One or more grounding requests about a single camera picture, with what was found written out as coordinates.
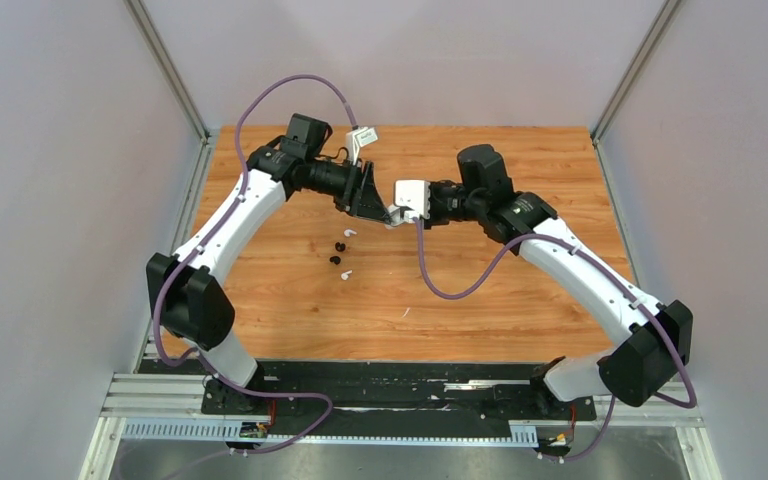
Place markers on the slotted cable duct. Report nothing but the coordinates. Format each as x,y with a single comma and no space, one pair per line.
438,428

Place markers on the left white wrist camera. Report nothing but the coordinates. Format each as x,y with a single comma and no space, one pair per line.
358,138

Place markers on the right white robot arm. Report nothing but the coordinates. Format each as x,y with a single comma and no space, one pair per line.
650,339

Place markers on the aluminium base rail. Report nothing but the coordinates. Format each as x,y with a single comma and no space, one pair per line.
163,396

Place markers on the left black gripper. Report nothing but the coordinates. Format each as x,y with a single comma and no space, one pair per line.
360,196

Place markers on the left aluminium frame post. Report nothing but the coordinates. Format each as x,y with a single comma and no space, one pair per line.
159,51

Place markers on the white earbud charging case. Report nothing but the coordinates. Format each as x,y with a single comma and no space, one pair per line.
395,216

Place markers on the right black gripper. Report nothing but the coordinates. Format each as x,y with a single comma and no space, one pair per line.
432,220

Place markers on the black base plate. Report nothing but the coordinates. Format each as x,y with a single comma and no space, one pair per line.
491,390

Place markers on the right aluminium frame post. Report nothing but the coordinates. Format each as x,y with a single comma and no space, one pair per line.
650,42

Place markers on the aluminium frame post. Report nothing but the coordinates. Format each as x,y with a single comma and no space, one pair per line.
650,42
159,51

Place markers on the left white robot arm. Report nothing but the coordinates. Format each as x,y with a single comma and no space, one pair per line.
186,288

